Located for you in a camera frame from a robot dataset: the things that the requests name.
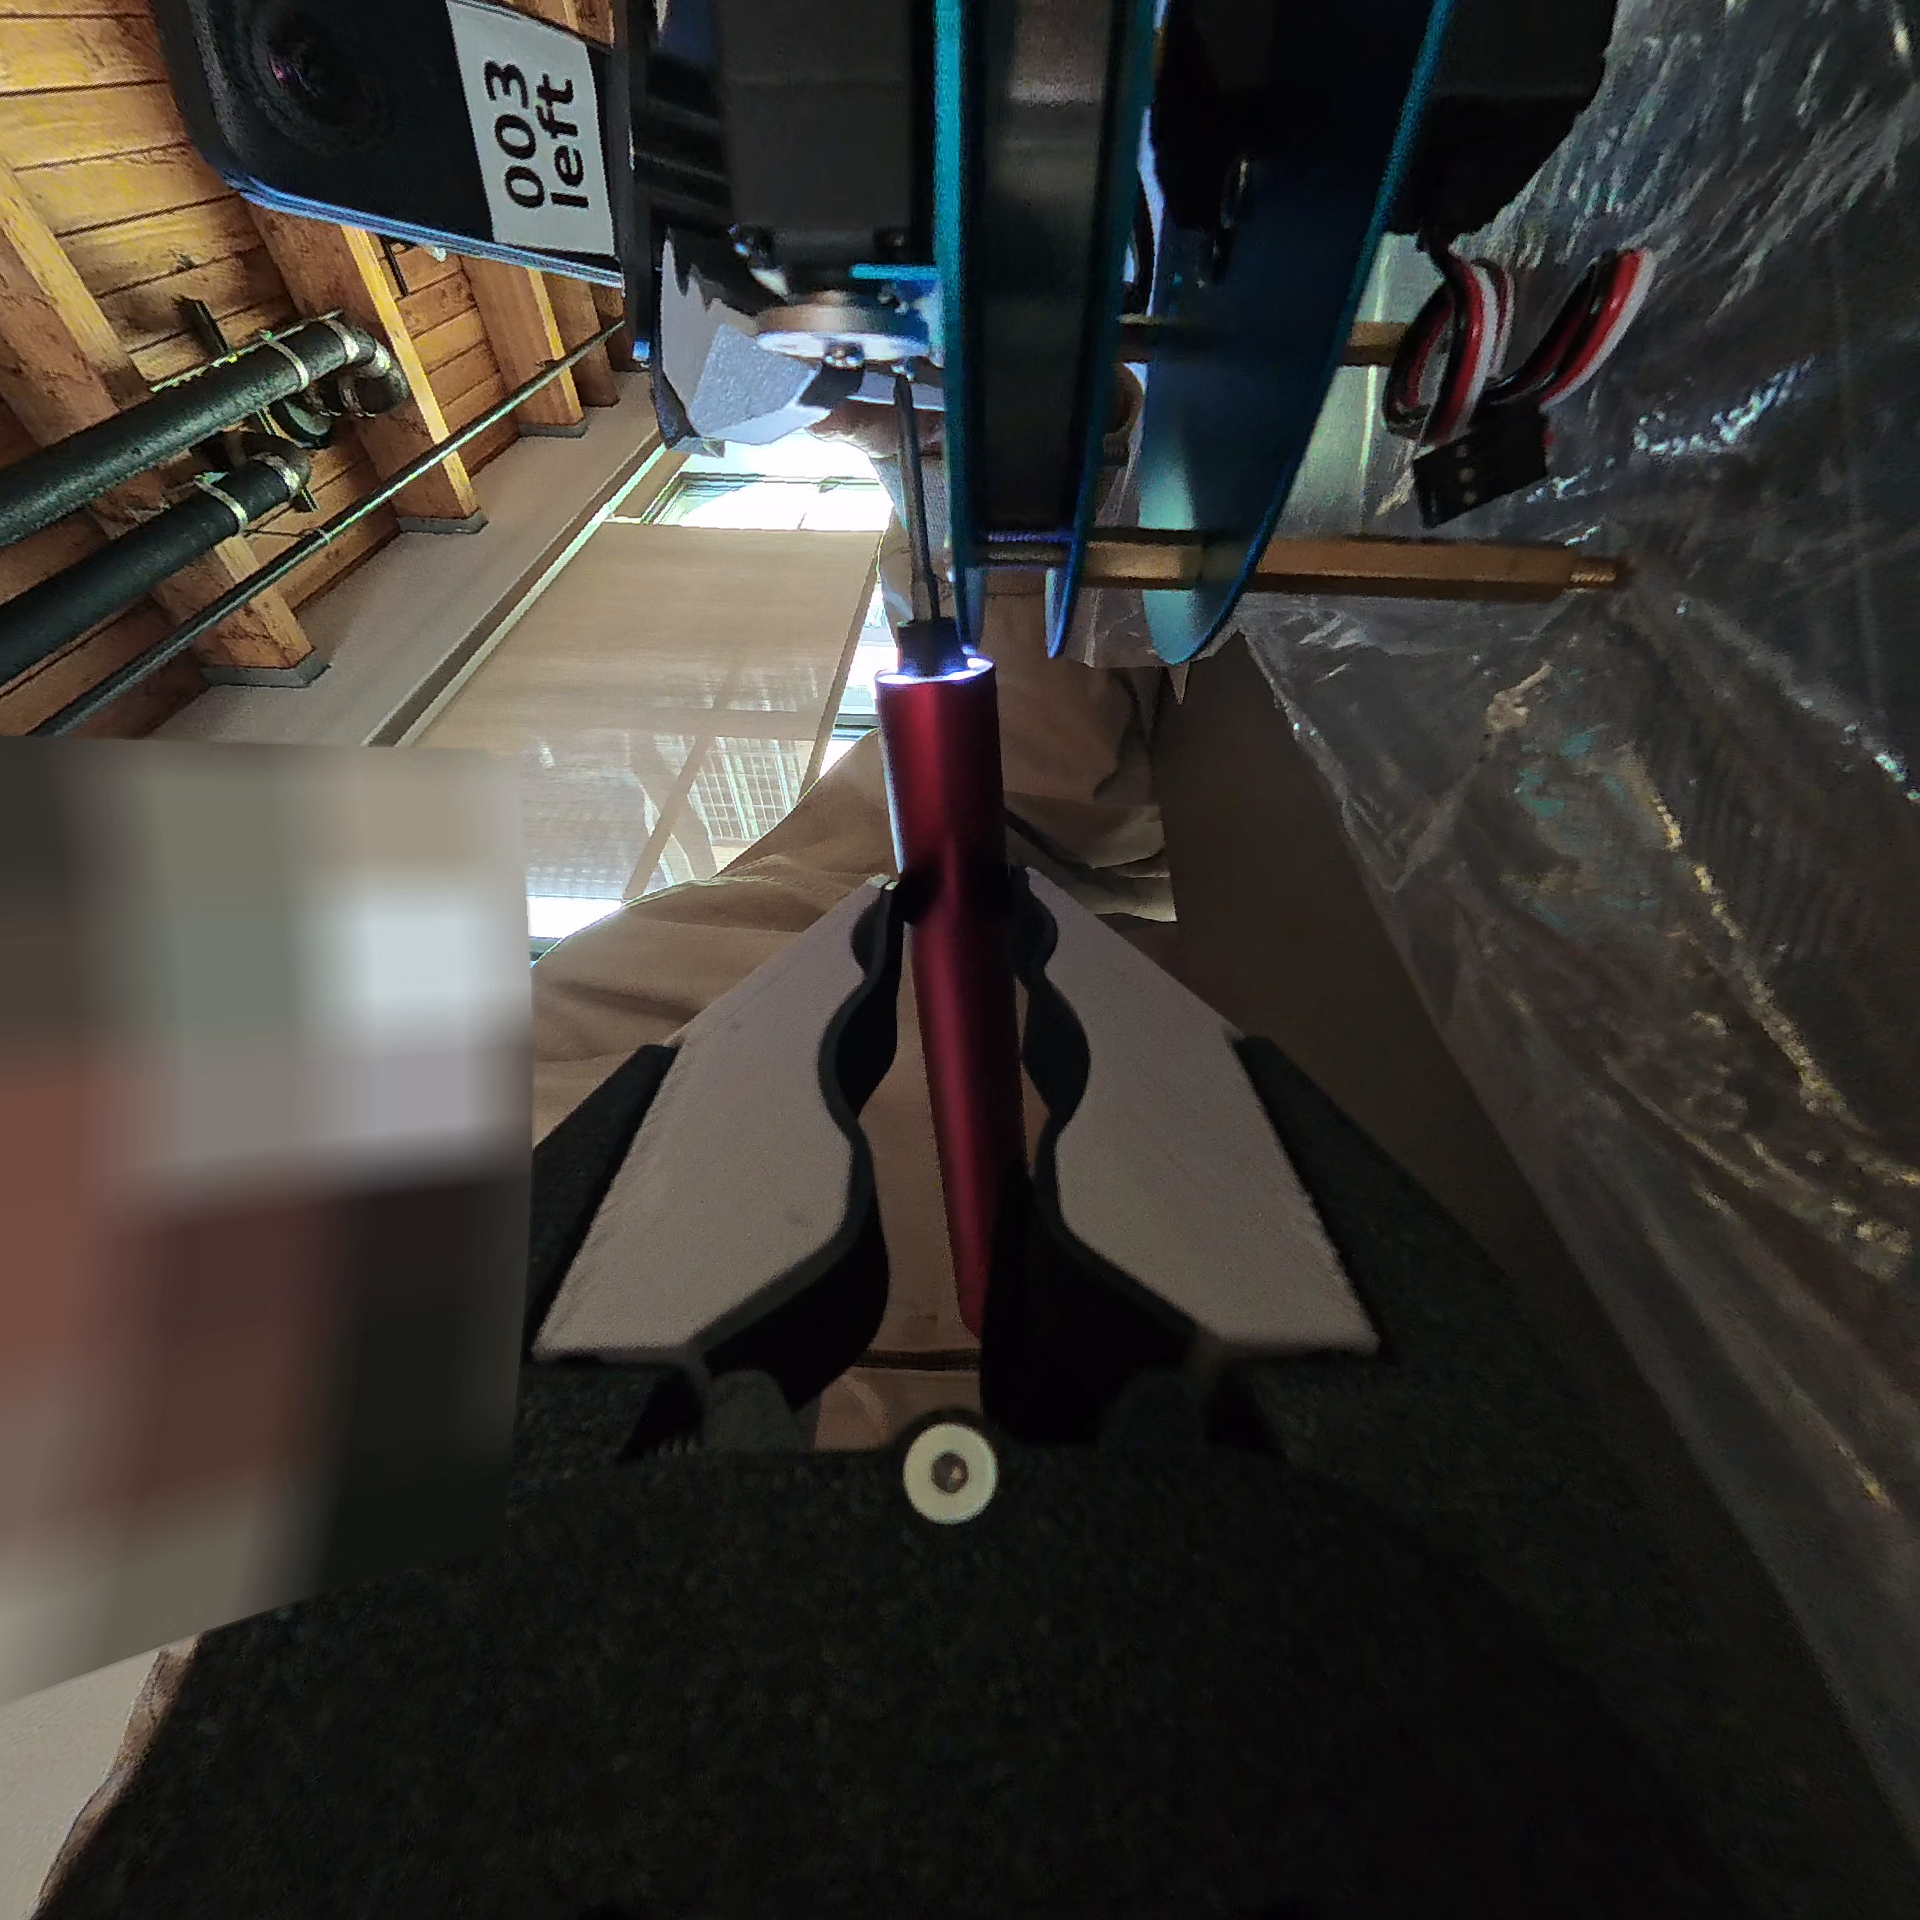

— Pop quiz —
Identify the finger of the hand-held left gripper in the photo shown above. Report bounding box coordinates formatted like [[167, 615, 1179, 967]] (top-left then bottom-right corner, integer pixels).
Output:
[[655, 270, 905, 454]]

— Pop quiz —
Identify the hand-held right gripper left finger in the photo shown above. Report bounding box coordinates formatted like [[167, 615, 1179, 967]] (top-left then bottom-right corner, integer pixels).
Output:
[[532, 877, 917, 1375]]

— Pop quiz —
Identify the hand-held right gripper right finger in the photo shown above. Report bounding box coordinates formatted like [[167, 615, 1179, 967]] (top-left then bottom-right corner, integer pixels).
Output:
[[997, 865, 1383, 1365]]

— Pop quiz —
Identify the red electric screwdriver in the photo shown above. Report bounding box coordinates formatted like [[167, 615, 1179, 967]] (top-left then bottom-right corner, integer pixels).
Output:
[[873, 367, 1039, 1340]]

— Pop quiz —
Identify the blue toy robot arm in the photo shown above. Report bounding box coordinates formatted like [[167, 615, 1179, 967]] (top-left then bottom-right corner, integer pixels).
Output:
[[705, 0, 1631, 664]]

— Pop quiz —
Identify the beige roller blind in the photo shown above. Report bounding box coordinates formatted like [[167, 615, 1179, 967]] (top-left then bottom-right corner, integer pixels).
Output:
[[402, 517, 889, 741]]

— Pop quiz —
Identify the thick black ceiling pipe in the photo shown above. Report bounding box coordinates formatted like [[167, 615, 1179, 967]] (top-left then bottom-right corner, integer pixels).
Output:
[[0, 310, 412, 551]]

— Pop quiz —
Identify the thin black conduit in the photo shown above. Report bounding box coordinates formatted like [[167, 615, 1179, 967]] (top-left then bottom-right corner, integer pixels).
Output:
[[30, 316, 636, 741]]

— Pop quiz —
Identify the window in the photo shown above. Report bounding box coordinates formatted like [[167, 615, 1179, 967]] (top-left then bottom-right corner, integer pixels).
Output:
[[526, 464, 905, 951]]

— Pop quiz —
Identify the short black ceiling pipe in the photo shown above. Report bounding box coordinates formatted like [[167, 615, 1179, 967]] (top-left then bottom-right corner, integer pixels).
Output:
[[0, 449, 317, 685]]

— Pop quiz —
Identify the clear plastic sheet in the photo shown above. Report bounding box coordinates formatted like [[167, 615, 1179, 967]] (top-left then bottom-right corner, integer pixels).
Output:
[[1078, 0, 1920, 1816]]

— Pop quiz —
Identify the red white black servo cable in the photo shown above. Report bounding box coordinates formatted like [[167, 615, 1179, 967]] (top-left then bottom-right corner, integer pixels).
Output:
[[1381, 240, 1659, 529]]

